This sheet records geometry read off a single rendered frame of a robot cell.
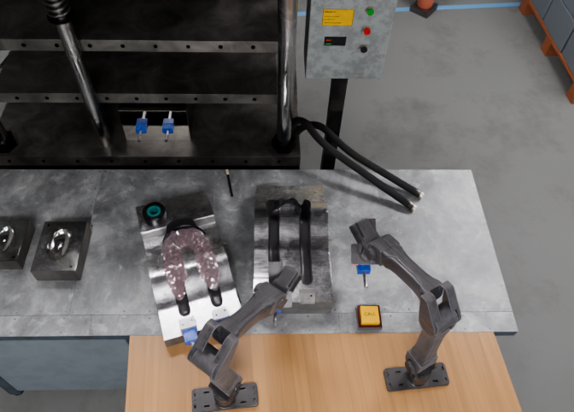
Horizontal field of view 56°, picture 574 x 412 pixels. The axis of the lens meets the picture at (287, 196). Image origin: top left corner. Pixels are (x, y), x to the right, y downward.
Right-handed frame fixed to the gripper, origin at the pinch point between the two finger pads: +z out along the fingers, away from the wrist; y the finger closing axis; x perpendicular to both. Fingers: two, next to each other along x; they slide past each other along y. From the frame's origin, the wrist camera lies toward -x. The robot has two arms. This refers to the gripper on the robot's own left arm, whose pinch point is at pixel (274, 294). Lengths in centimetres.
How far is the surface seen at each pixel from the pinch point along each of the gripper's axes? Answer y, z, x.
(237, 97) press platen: 14, 30, -74
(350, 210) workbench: -30, 29, -30
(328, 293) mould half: -17.6, 2.0, -0.1
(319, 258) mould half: -15.8, 9.3, -11.5
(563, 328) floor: -145, 90, 24
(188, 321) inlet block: 27.3, -1.4, 8.1
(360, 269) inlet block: -28.1, 0.1, -7.8
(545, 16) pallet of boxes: -203, 190, -186
